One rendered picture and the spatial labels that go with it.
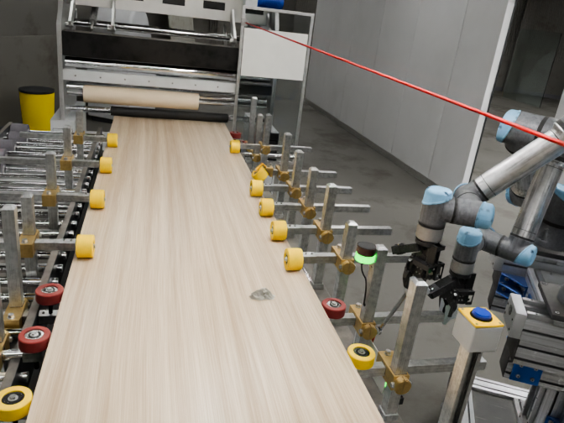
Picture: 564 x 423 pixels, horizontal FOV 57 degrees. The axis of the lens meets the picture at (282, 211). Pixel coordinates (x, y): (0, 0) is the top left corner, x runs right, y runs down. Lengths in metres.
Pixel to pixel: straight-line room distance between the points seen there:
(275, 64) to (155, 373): 2.93
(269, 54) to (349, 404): 2.99
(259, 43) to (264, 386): 2.94
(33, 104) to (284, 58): 3.38
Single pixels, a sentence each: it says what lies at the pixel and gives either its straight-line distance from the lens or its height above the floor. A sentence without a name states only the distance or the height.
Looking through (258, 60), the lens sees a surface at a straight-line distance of 3.95.
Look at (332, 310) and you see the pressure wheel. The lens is 1.72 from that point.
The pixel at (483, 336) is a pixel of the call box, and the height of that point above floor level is 1.19.
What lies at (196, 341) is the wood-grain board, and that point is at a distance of 1.52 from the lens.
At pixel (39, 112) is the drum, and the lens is 6.53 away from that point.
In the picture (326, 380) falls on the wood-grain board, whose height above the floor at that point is 0.90.
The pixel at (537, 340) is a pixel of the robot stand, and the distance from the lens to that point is 1.86.
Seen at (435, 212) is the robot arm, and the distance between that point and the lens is 1.51.
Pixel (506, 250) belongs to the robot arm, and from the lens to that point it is 1.88.
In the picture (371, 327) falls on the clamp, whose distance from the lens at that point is 1.74.
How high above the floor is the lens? 1.79
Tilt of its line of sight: 22 degrees down
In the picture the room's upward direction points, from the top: 7 degrees clockwise
